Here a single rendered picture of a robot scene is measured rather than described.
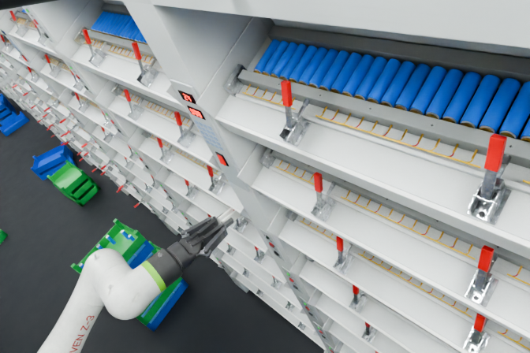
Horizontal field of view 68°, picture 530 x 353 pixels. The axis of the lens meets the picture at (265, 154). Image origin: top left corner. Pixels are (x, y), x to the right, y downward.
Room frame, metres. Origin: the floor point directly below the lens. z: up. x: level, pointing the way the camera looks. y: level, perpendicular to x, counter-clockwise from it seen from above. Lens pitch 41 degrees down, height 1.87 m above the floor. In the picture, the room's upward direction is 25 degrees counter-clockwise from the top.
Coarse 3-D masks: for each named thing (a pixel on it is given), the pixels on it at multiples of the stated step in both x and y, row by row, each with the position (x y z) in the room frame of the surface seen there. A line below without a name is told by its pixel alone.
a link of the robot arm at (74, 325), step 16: (96, 256) 0.77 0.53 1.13; (112, 256) 0.76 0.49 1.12; (96, 272) 0.72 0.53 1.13; (80, 288) 0.72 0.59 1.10; (80, 304) 0.69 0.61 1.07; (96, 304) 0.69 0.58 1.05; (64, 320) 0.68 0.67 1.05; (80, 320) 0.67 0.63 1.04; (48, 336) 0.68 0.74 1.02; (64, 336) 0.65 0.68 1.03; (80, 336) 0.65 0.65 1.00; (48, 352) 0.64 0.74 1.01; (64, 352) 0.63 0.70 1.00
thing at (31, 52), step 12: (0, 12) 1.82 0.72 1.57; (12, 36) 1.81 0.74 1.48; (24, 48) 1.81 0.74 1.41; (48, 84) 1.85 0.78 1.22; (60, 84) 1.82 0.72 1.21; (72, 108) 1.81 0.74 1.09; (84, 120) 1.82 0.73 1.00; (120, 168) 1.81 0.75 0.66; (144, 192) 1.82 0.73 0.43; (168, 228) 1.87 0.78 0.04
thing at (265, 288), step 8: (216, 256) 1.19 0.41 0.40; (224, 256) 1.20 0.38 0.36; (232, 264) 1.14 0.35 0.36; (240, 272) 1.08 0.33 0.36; (248, 272) 1.05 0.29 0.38; (248, 280) 1.03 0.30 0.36; (256, 280) 1.00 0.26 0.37; (264, 288) 0.95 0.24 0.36; (272, 296) 0.90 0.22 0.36; (280, 296) 0.88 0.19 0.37; (280, 304) 0.85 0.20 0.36; (288, 304) 0.82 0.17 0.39; (296, 312) 0.79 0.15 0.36; (304, 320) 0.75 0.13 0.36; (312, 328) 0.71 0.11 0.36
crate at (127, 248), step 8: (120, 224) 1.54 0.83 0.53; (112, 232) 1.52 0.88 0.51; (120, 232) 1.53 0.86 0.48; (128, 232) 1.50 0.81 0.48; (136, 232) 1.40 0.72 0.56; (104, 240) 1.49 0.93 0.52; (120, 240) 1.47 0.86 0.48; (128, 240) 1.45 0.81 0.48; (136, 240) 1.38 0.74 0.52; (144, 240) 1.40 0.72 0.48; (96, 248) 1.46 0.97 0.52; (112, 248) 1.45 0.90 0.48; (120, 248) 1.42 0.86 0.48; (128, 248) 1.35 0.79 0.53; (136, 248) 1.37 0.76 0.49; (88, 256) 1.43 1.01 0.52; (128, 256) 1.33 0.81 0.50; (80, 272) 1.37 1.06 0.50
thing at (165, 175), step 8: (160, 176) 1.20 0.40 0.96; (168, 176) 1.21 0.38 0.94; (176, 176) 1.18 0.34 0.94; (168, 184) 1.18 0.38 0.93; (176, 184) 1.15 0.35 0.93; (184, 184) 1.12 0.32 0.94; (184, 192) 1.09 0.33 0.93; (200, 192) 1.04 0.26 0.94; (200, 200) 1.01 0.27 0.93; (208, 200) 0.99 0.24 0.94; (200, 208) 0.99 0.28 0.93; (208, 208) 0.96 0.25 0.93; (216, 208) 0.94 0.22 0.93; (224, 208) 0.92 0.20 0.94; (216, 216) 0.92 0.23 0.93; (232, 224) 0.85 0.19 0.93; (248, 224) 0.82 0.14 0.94; (240, 232) 0.81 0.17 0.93; (248, 232) 0.79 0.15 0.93; (256, 232) 0.77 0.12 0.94; (248, 240) 0.77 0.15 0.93; (256, 240) 0.75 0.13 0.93; (264, 248) 0.72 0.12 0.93
